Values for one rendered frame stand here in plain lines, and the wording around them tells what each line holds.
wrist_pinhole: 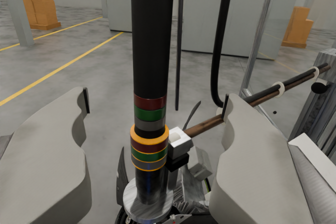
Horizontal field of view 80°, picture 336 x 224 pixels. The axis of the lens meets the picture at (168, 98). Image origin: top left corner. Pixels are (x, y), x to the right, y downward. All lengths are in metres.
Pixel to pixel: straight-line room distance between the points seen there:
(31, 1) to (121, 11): 2.93
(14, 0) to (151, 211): 6.27
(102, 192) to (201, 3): 4.80
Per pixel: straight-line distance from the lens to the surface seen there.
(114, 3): 7.83
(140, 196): 0.30
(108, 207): 2.05
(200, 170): 0.79
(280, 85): 0.45
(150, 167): 0.24
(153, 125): 0.20
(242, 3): 5.74
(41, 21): 8.58
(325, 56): 0.71
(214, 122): 0.30
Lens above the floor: 1.72
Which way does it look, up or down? 30 degrees down
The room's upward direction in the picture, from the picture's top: 4 degrees clockwise
